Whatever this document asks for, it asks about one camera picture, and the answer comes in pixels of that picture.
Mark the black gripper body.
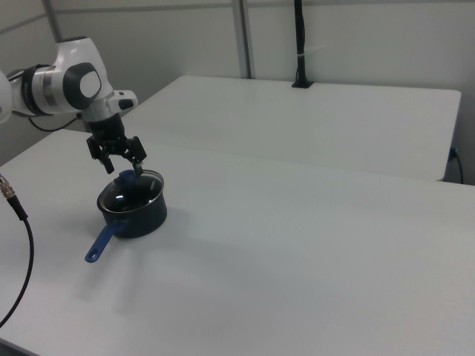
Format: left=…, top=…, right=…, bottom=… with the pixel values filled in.
left=85, top=113, right=147, bottom=165

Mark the glass lid with blue knob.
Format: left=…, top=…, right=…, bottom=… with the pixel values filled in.
left=99, top=168, right=165, bottom=214

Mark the white side table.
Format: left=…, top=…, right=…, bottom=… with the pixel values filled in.
left=121, top=75, right=462, bottom=182

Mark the dark saucepan with blue handle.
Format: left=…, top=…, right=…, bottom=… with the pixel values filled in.
left=84, top=169, right=168, bottom=264

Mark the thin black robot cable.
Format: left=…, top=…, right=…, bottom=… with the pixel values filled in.
left=27, top=112, right=84, bottom=133

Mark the black cable with metal connector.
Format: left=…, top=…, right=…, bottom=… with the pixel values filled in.
left=0, top=172, right=35, bottom=328

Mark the grey partition frame post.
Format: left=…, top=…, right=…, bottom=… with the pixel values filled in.
left=231, top=0, right=258, bottom=80

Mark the black camera stand pole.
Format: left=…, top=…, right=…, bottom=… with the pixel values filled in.
left=291, top=0, right=315, bottom=89

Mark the dark cable behind side table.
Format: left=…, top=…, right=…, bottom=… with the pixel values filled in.
left=448, top=147, right=465, bottom=184

